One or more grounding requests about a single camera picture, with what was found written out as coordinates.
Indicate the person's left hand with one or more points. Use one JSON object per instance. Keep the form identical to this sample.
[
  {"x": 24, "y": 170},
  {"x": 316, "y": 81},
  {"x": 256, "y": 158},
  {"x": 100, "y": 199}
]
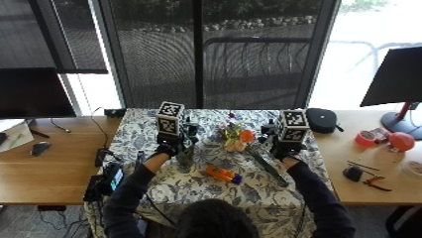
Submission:
[{"x": 168, "y": 148}]

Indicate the person's right hand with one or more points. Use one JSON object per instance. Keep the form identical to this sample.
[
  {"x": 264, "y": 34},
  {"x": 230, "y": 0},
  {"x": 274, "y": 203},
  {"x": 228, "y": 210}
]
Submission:
[{"x": 286, "y": 150}]

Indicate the clear glass vase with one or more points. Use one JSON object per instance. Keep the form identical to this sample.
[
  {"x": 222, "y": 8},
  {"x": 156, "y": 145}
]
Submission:
[{"x": 185, "y": 156}]

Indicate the white marker cube on right glove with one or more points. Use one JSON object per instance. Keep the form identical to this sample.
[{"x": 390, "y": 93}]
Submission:
[{"x": 293, "y": 126}]

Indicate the white marker cube on glove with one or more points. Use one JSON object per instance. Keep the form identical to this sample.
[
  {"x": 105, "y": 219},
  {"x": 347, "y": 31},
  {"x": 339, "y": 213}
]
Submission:
[
  {"x": 169, "y": 118},
  {"x": 293, "y": 126}
]

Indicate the white marker cube on left glove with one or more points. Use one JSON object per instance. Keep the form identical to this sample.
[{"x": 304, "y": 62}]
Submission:
[{"x": 169, "y": 118}]

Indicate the green flower stems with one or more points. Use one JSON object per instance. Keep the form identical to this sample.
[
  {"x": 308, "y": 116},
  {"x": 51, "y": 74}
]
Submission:
[{"x": 266, "y": 166}]

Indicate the black zip case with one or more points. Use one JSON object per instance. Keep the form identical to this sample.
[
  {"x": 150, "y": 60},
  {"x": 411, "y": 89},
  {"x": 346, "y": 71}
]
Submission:
[{"x": 321, "y": 120}]

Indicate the orange bottle with purple cap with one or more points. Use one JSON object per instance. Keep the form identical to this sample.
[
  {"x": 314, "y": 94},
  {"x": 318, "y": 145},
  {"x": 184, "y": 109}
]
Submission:
[{"x": 224, "y": 174}]

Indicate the small black adapter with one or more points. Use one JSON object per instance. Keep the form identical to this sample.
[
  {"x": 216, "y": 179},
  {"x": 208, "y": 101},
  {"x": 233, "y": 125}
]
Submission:
[{"x": 113, "y": 112}]

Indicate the blue floral tablecloth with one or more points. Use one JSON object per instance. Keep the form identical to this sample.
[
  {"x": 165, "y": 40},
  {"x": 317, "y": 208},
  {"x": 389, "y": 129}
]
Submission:
[{"x": 246, "y": 195}]

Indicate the red tape roll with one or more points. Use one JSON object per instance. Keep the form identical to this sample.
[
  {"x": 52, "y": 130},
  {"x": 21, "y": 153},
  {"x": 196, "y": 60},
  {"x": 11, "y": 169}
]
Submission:
[{"x": 365, "y": 137}]

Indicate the black device with lit screen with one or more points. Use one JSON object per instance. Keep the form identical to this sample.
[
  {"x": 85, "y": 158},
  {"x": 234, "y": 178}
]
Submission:
[{"x": 113, "y": 178}]

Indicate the small black round object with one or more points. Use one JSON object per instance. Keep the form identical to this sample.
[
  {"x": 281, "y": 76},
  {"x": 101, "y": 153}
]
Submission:
[{"x": 351, "y": 173}]

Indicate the thin wooden sticks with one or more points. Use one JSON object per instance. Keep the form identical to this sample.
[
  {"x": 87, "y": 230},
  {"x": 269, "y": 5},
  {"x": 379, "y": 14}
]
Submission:
[{"x": 362, "y": 165}]

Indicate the black box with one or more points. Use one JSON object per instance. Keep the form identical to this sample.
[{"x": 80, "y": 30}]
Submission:
[{"x": 93, "y": 189}]

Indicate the red ball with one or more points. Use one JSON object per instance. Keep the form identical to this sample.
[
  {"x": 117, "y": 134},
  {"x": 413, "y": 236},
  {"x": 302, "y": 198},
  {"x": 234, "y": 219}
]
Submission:
[{"x": 402, "y": 141}]

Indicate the black monitor with red stand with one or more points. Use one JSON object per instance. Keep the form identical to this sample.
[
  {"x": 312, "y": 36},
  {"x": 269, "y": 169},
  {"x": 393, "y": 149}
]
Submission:
[{"x": 395, "y": 79}]

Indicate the black computer mouse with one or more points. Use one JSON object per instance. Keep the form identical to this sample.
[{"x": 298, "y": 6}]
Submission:
[{"x": 40, "y": 148}]

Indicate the white round container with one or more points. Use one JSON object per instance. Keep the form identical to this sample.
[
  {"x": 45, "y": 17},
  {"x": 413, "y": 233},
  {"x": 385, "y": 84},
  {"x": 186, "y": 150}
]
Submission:
[{"x": 414, "y": 167}]

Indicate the white paper sheet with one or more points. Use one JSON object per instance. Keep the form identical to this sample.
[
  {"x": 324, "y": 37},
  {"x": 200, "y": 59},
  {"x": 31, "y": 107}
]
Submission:
[{"x": 15, "y": 136}]

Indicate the dark window blind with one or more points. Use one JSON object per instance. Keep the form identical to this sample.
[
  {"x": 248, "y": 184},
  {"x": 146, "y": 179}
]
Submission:
[{"x": 52, "y": 33}]

